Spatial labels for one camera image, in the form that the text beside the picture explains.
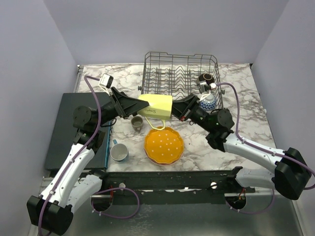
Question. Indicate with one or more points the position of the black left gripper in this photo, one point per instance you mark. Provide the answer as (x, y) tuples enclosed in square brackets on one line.
[(130, 105)]

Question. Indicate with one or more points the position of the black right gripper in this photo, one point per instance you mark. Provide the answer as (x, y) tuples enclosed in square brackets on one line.
[(181, 107)]

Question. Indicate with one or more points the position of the pale yellow mug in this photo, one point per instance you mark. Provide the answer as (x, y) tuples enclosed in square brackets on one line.
[(160, 107)]

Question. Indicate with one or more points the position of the orange blue patterned bowl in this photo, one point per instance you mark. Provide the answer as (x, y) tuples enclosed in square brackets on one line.
[(207, 101)]

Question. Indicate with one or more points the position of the dark brown bowl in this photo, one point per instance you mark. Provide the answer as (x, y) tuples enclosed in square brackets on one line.
[(205, 79)]

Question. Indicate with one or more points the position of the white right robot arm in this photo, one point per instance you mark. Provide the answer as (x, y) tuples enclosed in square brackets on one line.
[(286, 170)]

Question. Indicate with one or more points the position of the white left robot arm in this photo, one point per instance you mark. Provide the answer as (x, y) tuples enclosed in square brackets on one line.
[(53, 210)]

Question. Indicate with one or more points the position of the small grey cup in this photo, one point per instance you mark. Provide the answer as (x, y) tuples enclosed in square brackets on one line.
[(137, 123)]

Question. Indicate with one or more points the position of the orange polka dot plate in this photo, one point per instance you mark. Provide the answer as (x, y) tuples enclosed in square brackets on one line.
[(165, 140)]

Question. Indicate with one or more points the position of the blue mug white inside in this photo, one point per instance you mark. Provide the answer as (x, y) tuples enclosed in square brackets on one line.
[(119, 152)]

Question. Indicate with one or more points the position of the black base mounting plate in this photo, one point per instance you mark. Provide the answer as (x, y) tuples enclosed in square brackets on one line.
[(167, 188)]

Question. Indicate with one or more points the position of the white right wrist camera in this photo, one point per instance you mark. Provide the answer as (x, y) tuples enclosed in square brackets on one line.
[(205, 89)]

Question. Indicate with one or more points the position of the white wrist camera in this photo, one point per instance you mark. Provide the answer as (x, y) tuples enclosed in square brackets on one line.
[(205, 89), (106, 81)]

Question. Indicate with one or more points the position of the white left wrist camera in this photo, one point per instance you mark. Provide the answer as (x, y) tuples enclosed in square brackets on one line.
[(106, 81)]

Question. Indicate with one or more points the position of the grey wire dish rack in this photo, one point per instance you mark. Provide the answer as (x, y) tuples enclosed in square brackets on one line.
[(176, 75)]

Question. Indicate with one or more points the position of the dark network switch box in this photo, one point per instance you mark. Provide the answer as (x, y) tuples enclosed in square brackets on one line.
[(64, 134)]

